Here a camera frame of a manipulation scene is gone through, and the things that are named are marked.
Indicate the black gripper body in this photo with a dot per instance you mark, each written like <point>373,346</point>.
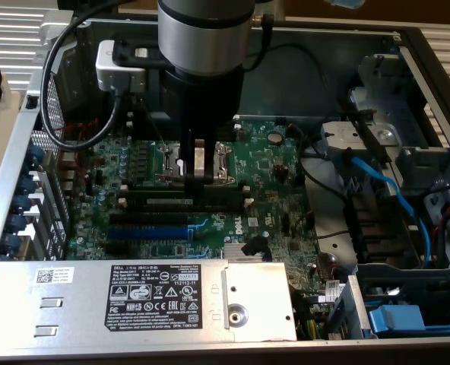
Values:
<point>202,99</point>

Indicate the silver finned chipset heatsink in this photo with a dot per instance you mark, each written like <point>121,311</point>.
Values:
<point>234,252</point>

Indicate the black camera bracket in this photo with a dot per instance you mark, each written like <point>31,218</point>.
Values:
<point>126,53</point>

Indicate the long black expansion slot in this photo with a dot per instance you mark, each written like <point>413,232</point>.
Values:
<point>149,219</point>

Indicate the blue slot clip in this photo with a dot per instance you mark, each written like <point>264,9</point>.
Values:
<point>16,222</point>
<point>35,155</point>
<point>10,242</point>
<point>21,203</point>
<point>28,182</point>

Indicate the metal CPU socket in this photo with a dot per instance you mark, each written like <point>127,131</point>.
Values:
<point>223,163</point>

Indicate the metal port block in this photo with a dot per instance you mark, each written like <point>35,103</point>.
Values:
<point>71,159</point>

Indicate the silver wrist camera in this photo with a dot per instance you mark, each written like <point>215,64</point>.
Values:
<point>115,74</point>

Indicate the small black clip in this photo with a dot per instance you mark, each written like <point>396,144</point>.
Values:
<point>30,102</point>

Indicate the silver disk bracket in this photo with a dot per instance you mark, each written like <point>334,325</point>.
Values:
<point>346,135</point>

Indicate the silver power supply with label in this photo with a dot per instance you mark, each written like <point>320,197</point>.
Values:
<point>77,304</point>

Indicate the grey metal PC case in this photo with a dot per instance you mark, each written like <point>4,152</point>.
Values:
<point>308,83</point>

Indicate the blue expansion slot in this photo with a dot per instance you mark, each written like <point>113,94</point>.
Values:
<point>149,232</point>

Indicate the thin metal locking lever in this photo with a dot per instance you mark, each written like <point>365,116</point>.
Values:
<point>154,125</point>

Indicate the green Dell motherboard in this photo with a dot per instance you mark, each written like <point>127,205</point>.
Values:
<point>270,182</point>

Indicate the black plastic bar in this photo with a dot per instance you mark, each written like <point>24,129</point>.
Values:
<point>373,137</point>

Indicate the black RAM slot white latches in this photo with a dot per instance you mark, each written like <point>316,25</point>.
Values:
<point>210,209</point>
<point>225,123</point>
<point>124,188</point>
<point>225,134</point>

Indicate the grey metal drive cage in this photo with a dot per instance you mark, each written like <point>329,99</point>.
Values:
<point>400,273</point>

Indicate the grey metal disk bay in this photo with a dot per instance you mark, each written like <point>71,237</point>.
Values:
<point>392,95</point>

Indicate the black ribbed plastic shroud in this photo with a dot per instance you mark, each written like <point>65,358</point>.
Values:
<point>377,228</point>

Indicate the round coin cell battery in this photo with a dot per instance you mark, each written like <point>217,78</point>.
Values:
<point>274,137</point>

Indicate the green RAM stick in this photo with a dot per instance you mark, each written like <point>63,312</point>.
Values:
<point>225,197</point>

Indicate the short black expansion slot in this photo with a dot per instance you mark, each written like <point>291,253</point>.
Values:
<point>117,248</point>

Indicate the blue plastic latch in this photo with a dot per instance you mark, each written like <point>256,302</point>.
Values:
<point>396,319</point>

